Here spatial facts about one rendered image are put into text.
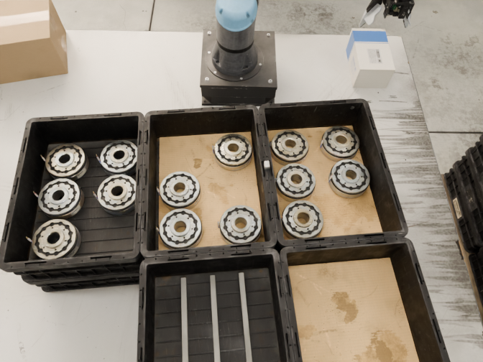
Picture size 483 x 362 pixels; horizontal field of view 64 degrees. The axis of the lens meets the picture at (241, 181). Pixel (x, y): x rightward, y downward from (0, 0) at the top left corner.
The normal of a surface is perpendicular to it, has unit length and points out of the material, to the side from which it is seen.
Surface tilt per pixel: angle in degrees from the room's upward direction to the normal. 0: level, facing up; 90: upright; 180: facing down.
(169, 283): 0
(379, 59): 0
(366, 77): 90
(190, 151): 0
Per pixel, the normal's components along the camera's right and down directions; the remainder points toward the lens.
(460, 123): 0.02, -0.48
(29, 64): 0.25, 0.85
